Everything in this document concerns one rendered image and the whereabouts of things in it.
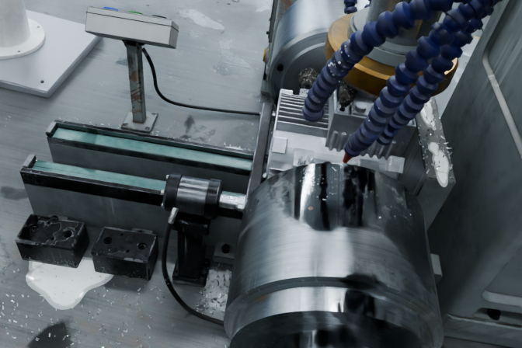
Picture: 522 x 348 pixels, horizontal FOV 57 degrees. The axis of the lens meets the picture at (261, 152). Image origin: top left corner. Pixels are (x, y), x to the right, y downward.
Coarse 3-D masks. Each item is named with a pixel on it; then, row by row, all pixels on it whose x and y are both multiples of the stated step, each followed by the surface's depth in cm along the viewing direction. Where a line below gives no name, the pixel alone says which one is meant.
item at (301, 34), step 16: (304, 0) 94; (320, 0) 91; (336, 0) 90; (288, 16) 95; (304, 16) 89; (320, 16) 87; (336, 16) 86; (288, 32) 89; (304, 32) 85; (320, 32) 83; (288, 48) 86; (304, 48) 86; (320, 48) 85; (272, 64) 90; (288, 64) 88; (304, 64) 88; (320, 64) 87; (272, 80) 91; (288, 80) 90; (304, 80) 87; (272, 96) 94
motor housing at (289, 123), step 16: (288, 96) 77; (304, 96) 77; (288, 112) 73; (288, 128) 73; (304, 128) 72; (320, 128) 72; (288, 144) 73; (304, 144) 73; (320, 144) 73; (272, 160) 73; (288, 160) 73; (320, 160) 73; (336, 160) 73; (352, 160) 73; (384, 160) 73
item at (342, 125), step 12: (336, 96) 71; (360, 96) 77; (372, 96) 77; (336, 108) 69; (348, 108) 74; (360, 108) 72; (336, 120) 69; (348, 120) 69; (360, 120) 69; (336, 132) 70; (348, 132) 70; (408, 132) 69; (336, 144) 72; (372, 144) 71; (396, 144) 71; (408, 144) 71; (372, 156) 73; (384, 156) 73
